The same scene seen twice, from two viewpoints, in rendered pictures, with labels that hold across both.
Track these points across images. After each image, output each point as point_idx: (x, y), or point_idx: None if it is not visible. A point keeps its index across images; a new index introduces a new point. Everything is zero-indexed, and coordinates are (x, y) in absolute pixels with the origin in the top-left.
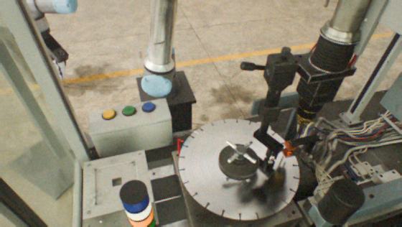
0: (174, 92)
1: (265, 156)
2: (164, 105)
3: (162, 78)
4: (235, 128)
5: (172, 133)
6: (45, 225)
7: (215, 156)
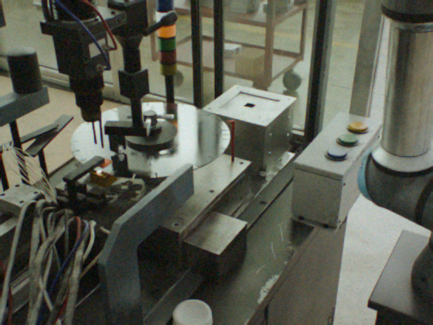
0: (414, 274)
1: (124, 151)
2: (324, 166)
3: (366, 153)
4: (187, 157)
5: (312, 228)
6: (216, 25)
7: (178, 128)
